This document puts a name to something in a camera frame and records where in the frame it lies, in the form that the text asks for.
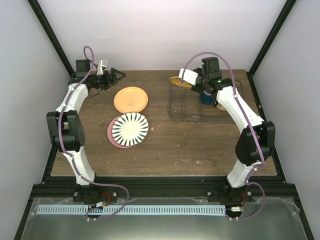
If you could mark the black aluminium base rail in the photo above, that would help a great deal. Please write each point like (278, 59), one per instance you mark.
(212, 188)

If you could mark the black frame post left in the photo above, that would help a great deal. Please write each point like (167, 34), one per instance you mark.
(46, 26)

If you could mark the blue ceramic mug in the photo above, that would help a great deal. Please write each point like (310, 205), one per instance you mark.
(206, 98)

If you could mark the white blue-striped plate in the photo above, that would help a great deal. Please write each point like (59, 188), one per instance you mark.
(130, 129)

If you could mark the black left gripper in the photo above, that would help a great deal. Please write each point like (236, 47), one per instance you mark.
(107, 83)

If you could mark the light blue slotted cable duct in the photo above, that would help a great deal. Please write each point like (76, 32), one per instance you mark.
(156, 210)

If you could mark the yellow bamboo-pattern plate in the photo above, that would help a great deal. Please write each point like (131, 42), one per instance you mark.
(177, 81)

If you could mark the cream ceramic bowl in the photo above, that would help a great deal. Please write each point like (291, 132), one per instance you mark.
(220, 107)

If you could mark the orange plate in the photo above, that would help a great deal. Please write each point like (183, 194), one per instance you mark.
(130, 99)

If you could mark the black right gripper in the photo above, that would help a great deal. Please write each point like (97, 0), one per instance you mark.
(196, 89)

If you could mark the black frame post right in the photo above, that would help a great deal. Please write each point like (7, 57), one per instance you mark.
(280, 20)

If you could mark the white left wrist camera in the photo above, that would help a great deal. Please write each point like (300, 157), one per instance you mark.
(101, 66)

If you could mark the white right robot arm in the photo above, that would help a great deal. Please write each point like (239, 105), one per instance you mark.
(257, 136)

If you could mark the pink plate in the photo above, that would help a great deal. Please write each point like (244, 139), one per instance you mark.
(110, 137)

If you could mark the black frame post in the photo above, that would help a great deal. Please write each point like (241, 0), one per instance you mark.
(280, 20)
(46, 26)

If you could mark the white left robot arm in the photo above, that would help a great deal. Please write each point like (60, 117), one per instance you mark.
(66, 131)

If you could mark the grey wire dish rack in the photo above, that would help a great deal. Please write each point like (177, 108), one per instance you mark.
(185, 105)

